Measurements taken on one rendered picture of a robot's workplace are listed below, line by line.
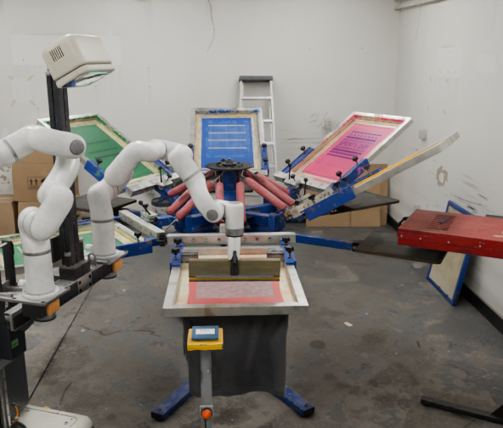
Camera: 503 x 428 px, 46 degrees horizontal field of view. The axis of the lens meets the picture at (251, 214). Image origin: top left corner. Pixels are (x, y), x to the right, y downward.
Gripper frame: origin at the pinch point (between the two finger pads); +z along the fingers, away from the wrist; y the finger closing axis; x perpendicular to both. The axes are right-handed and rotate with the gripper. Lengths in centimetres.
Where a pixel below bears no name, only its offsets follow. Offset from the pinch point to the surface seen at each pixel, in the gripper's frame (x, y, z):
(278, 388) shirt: 19, 4, 54
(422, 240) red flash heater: 97, -49, 4
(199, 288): -15.3, -15.5, 14.7
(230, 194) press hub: 1, -126, -3
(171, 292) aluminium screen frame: -26.7, -2.7, 11.3
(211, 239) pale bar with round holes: -10, -68, 9
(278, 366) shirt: 18.9, 4.3, 43.1
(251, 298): 7.3, -2.8, 14.5
